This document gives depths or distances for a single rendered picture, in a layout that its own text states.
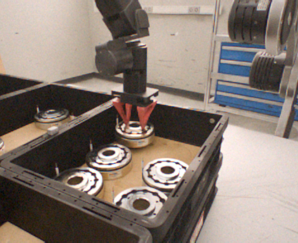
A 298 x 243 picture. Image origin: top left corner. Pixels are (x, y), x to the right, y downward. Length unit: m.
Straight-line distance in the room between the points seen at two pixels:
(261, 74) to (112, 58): 0.89
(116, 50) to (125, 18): 0.07
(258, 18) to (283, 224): 0.53
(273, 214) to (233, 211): 0.10
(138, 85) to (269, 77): 0.80
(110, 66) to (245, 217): 0.47
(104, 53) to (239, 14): 0.44
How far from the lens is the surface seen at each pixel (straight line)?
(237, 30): 0.83
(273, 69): 1.27
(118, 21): 0.59
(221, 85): 2.47
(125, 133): 0.64
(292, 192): 0.83
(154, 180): 0.51
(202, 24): 3.41
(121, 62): 0.53
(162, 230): 0.34
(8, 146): 0.77
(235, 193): 0.77
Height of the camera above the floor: 1.17
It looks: 24 degrees down
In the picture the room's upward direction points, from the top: straight up
